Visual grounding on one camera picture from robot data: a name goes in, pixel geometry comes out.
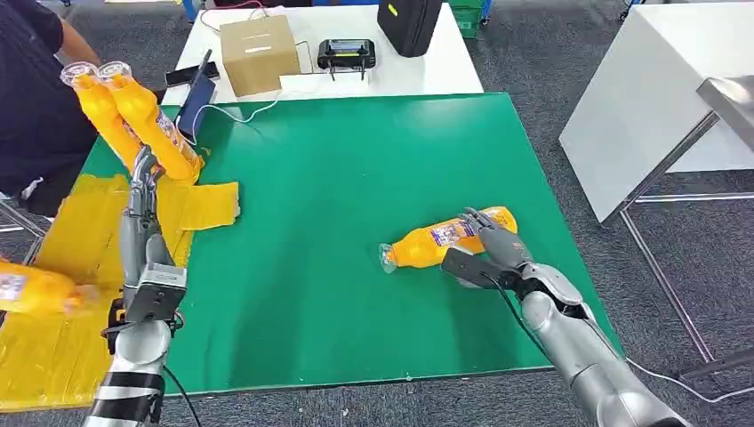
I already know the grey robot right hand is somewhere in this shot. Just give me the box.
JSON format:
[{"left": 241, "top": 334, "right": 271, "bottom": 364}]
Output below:
[{"left": 456, "top": 206, "right": 535, "bottom": 271}]

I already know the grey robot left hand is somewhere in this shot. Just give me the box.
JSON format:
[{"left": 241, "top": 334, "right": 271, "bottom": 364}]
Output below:
[{"left": 116, "top": 146, "right": 176, "bottom": 293}]

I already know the orange drink bottle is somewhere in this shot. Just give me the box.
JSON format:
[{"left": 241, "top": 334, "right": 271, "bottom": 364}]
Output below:
[
  {"left": 59, "top": 60, "right": 146, "bottom": 173},
  {"left": 0, "top": 259, "right": 100, "bottom": 318},
  {"left": 97, "top": 60, "right": 204, "bottom": 184},
  {"left": 378, "top": 205, "right": 519, "bottom": 276}
]

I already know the yellow sheet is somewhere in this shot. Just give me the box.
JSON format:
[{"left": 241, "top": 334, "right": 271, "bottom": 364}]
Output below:
[{"left": 0, "top": 154, "right": 243, "bottom": 414}]

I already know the dark blue tablet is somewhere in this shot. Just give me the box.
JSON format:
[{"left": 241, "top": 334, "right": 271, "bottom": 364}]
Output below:
[{"left": 175, "top": 48, "right": 218, "bottom": 144}]

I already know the green mat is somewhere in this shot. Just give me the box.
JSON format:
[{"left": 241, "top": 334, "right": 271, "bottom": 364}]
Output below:
[{"left": 79, "top": 92, "right": 626, "bottom": 397}]

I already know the black phone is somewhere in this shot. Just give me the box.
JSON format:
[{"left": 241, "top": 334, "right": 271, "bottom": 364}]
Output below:
[{"left": 164, "top": 60, "right": 221, "bottom": 88}]

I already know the person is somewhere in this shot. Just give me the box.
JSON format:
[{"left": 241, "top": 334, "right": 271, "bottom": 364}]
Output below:
[{"left": 0, "top": 0, "right": 102, "bottom": 218}]

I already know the large white panel table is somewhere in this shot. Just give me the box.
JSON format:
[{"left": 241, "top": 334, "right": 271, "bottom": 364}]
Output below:
[{"left": 558, "top": 2, "right": 754, "bottom": 224}]

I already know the brown cardboard box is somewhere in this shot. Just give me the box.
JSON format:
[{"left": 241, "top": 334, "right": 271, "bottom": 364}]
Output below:
[{"left": 219, "top": 13, "right": 302, "bottom": 99}]

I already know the green crate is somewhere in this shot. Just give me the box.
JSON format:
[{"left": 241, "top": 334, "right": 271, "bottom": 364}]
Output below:
[{"left": 447, "top": 0, "right": 490, "bottom": 41}]

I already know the black bag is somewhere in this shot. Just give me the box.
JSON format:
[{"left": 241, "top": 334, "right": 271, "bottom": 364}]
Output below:
[{"left": 376, "top": 0, "right": 444, "bottom": 59}]

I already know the black handheld controller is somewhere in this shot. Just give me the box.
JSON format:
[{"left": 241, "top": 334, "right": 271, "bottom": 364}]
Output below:
[{"left": 317, "top": 37, "right": 378, "bottom": 82}]

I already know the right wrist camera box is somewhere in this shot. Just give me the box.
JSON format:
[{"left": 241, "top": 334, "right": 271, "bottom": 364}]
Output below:
[{"left": 439, "top": 246, "right": 515, "bottom": 291}]

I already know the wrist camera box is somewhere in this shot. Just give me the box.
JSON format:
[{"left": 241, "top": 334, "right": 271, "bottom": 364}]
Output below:
[
  {"left": 122, "top": 262, "right": 189, "bottom": 325},
  {"left": 439, "top": 246, "right": 515, "bottom": 291}
]

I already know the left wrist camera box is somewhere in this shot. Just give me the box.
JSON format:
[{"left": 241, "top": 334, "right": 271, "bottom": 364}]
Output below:
[{"left": 122, "top": 262, "right": 189, "bottom": 325}]

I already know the metal chair frame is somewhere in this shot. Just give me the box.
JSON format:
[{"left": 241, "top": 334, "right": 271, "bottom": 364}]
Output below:
[{"left": 0, "top": 194, "right": 50, "bottom": 266}]

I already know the white floor cable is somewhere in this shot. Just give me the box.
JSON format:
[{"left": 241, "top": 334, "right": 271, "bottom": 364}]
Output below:
[{"left": 621, "top": 355, "right": 754, "bottom": 406}]

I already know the thin black cable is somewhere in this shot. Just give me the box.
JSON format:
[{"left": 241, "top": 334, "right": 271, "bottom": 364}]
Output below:
[{"left": 294, "top": 39, "right": 318, "bottom": 76}]

